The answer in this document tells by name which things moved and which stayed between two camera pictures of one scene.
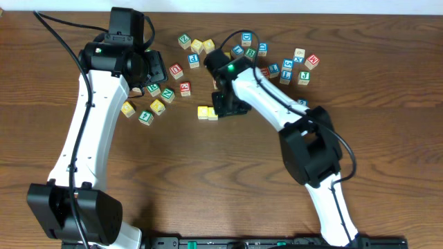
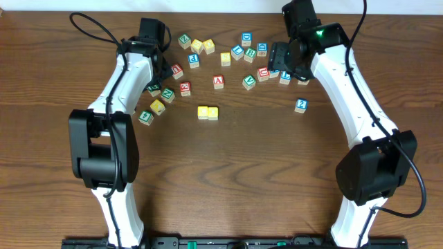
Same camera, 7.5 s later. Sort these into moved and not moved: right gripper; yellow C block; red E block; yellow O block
Moved: right gripper
Not moved: red E block; yellow O block; yellow C block
